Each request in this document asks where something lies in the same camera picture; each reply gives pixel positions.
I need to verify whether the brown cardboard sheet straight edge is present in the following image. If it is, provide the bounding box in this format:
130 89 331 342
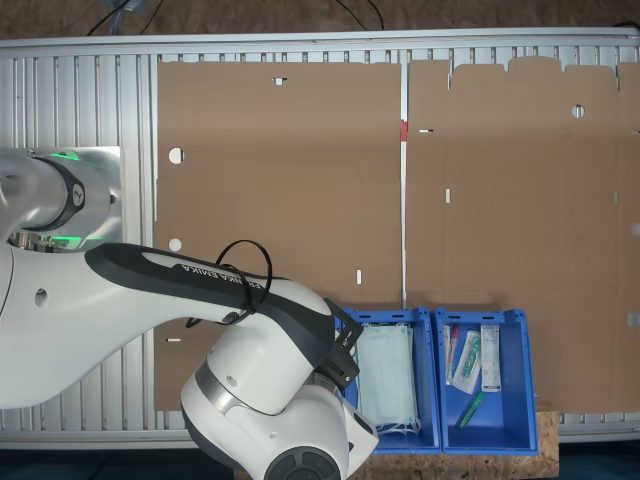
153 60 405 413

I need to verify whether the stack of white face masks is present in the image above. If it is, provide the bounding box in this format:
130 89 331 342
353 321 423 436

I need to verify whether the red-capped tube in pack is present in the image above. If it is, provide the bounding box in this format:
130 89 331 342
443 323 461 387

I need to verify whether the blue bin with masks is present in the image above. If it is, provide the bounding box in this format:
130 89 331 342
338 305 444 456

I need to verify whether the green syringe in clear pack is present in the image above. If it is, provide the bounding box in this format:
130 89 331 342
451 329 483 394

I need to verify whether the long white printed packet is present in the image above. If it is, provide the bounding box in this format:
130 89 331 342
480 323 503 394

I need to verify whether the loose green syringe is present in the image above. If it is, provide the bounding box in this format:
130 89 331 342
455 390 486 431

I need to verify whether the blue bin with syringes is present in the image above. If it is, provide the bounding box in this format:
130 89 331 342
433 306 540 456

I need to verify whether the chipboard block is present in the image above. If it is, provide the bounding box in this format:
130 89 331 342
366 396 561 479

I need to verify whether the black camera cable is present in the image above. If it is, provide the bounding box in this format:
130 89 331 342
185 239 274 329

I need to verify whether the gripper camera with black bracket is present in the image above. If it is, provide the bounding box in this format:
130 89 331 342
323 296 363 391

